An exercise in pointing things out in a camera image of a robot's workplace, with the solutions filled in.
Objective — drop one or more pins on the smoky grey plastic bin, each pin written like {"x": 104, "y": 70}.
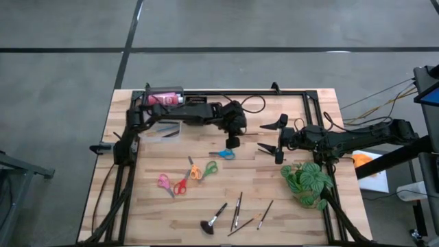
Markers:
{"x": 163, "y": 90}

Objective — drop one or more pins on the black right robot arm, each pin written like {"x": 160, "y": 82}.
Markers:
{"x": 363, "y": 137}

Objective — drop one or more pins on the black mesh basket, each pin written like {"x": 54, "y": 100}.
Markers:
{"x": 195, "y": 100}

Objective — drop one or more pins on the black fan brush silver ferrule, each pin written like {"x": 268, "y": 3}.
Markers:
{"x": 207, "y": 227}

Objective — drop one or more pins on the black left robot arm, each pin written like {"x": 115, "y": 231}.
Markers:
{"x": 188, "y": 111}

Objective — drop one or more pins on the blue screen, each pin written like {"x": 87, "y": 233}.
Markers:
{"x": 430, "y": 99}

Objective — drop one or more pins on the white board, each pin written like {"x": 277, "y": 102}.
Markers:
{"x": 375, "y": 182}

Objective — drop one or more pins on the dark thin paintbrush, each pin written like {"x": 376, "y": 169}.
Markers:
{"x": 265, "y": 215}
{"x": 234, "y": 214}

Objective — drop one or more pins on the black equipment cart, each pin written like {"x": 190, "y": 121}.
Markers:
{"x": 428, "y": 82}

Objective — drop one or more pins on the clear plastic bin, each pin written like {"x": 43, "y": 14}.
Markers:
{"x": 154, "y": 138}

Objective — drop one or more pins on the dark paintbrush silver ferrule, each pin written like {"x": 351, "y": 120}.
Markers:
{"x": 239, "y": 209}

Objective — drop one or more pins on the green leafy plant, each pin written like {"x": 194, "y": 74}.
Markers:
{"x": 308, "y": 178}

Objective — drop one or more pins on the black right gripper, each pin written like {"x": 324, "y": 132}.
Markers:
{"x": 305, "y": 139}

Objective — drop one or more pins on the grey metal stand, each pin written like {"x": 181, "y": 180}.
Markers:
{"x": 20, "y": 164}

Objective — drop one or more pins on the grey metal post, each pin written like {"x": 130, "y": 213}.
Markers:
{"x": 432, "y": 178}

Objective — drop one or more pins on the black caster wheel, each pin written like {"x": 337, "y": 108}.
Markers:
{"x": 416, "y": 236}

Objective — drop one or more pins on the black diagonal beam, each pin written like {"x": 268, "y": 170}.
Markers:
{"x": 394, "y": 158}

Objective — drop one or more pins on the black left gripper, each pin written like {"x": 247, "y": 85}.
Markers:
{"x": 235, "y": 118}

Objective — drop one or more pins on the orange object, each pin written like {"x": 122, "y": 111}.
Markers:
{"x": 361, "y": 160}

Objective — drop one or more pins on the dark paintbrush orange ferrule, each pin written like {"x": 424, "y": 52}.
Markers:
{"x": 241, "y": 226}

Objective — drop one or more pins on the black frame clamp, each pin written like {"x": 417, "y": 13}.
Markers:
{"x": 275, "y": 87}
{"x": 147, "y": 86}

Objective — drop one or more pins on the white power adapter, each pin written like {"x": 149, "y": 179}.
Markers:
{"x": 411, "y": 192}

